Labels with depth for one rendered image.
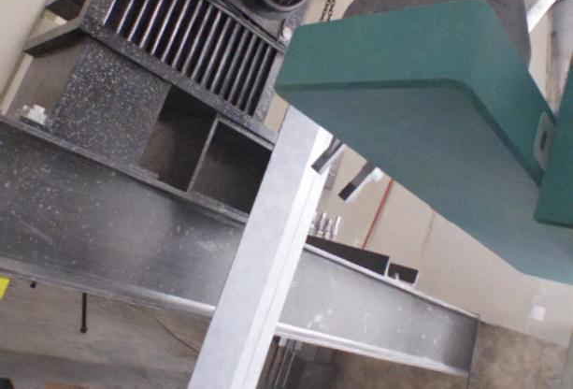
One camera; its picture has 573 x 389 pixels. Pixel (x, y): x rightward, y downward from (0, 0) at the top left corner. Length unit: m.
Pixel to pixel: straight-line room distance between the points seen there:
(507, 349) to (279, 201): 1.57
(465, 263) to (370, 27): 2.38
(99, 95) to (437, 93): 0.80
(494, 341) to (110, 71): 1.99
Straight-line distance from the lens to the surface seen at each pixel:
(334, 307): 1.56
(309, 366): 2.68
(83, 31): 1.01
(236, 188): 1.36
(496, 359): 2.43
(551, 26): 1.12
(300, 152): 1.10
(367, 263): 1.68
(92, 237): 1.05
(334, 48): 0.35
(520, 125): 0.37
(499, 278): 2.60
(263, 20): 1.23
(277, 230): 1.07
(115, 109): 1.03
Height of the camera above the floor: 0.58
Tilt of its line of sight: 11 degrees up
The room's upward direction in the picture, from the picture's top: 20 degrees clockwise
